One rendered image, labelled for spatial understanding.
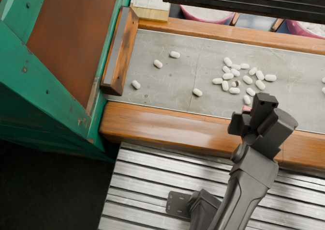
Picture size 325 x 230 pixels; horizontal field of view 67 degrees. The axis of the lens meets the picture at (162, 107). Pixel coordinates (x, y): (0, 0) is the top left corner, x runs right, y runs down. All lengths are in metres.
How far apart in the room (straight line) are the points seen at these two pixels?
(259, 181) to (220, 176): 0.39
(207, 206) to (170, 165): 0.23
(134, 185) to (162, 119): 0.24
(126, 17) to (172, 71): 0.24
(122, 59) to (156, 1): 0.31
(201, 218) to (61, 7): 0.55
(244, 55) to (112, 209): 0.71
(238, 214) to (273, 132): 0.17
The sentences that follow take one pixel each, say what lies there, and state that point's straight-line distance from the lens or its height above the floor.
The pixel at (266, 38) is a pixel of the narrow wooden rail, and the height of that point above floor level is 0.76.
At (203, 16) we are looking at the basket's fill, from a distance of 1.03.
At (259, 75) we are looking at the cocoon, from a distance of 0.92.
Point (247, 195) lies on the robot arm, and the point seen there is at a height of 1.06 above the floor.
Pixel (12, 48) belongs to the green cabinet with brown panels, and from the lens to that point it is 0.39.
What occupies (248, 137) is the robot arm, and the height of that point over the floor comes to 0.98.
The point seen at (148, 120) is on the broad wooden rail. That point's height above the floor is 0.76.
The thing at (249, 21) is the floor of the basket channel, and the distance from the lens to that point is 1.14.
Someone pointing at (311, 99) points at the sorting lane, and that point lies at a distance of 0.99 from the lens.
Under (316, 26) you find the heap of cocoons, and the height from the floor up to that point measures 0.74.
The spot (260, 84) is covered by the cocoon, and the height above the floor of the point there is 0.76.
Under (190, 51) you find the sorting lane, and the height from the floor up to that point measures 0.74.
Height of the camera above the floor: 1.53
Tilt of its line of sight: 72 degrees down
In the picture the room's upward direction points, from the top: 2 degrees clockwise
